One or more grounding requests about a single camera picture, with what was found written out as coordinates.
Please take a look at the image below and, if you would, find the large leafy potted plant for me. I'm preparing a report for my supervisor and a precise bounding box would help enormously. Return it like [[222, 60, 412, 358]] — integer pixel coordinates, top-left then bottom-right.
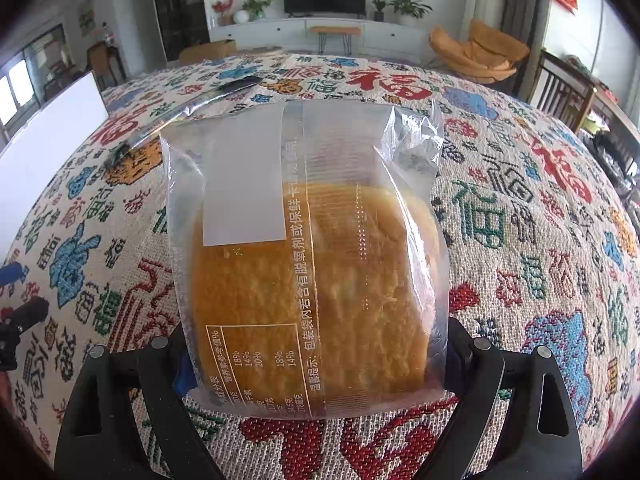
[[387, 0, 433, 25]]

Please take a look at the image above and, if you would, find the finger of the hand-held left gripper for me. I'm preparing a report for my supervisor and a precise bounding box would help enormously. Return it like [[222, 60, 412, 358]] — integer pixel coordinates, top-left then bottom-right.
[[0, 261, 25, 297], [0, 296, 50, 368]]

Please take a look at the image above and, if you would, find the bushy green potted plant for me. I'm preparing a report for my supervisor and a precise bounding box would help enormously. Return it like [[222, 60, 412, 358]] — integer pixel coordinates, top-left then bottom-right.
[[242, 0, 275, 21]]

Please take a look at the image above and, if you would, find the white television cabinet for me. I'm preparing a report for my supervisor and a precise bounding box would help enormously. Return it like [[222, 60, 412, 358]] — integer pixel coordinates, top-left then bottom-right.
[[209, 14, 431, 63]]

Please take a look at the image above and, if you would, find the dark wooden dining chair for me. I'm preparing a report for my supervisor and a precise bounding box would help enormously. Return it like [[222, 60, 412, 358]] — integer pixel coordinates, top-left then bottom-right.
[[86, 42, 127, 91]]

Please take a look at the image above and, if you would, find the bagged bread loaf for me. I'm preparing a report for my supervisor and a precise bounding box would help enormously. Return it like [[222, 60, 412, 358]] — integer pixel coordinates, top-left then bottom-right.
[[159, 99, 448, 418]]

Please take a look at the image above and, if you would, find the brown cardboard box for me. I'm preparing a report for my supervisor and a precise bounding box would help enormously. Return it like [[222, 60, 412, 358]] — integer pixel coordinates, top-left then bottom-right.
[[178, 40, 238, 66]]

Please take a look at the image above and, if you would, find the red flower vase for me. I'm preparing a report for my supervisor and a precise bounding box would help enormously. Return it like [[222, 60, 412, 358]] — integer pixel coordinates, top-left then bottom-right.
[[211, 0, 236, 26]]

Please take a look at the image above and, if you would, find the grey curtain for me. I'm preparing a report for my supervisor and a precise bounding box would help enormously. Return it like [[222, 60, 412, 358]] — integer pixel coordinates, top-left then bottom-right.
[[500, 0, 551, 51]]

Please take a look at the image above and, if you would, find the cluttered wooden table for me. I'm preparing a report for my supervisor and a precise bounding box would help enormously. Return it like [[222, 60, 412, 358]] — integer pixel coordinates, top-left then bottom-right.
[[575, 60, 640, 191]]

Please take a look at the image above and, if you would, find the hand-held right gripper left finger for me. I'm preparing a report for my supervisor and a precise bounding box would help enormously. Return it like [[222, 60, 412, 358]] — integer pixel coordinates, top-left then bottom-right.
[[54, 325, 226, 480]]

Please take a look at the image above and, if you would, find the orange lounge chair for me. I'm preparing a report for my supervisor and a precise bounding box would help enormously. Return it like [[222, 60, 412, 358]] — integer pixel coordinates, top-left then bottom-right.
[[429, 19, 531, 85]]

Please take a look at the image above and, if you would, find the balcony glass door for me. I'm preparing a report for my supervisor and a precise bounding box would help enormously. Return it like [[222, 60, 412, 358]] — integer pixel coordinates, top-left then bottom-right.
[[0, 22, 68, 136]]

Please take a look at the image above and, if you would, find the black display cabinet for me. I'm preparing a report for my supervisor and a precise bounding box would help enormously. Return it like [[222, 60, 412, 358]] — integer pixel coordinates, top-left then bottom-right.
[[150, 0, 210, 61]]

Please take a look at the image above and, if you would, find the wooden bench with metal legs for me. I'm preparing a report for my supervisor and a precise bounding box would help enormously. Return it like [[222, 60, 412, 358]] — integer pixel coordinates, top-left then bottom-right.
[[308, 26, 362, 55]]

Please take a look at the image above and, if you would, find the framed wall picture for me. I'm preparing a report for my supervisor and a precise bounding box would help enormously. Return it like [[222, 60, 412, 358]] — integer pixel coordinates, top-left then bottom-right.
[[77, 0, 96, 37]]

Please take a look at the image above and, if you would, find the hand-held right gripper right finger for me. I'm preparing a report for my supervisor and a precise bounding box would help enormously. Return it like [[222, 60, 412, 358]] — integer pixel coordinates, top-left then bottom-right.
[[407, 317, 583, 480]]

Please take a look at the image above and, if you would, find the dark wooden slatted chair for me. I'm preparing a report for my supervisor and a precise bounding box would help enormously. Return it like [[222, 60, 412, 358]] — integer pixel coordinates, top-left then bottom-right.
[[529, 49, 598, 133]]

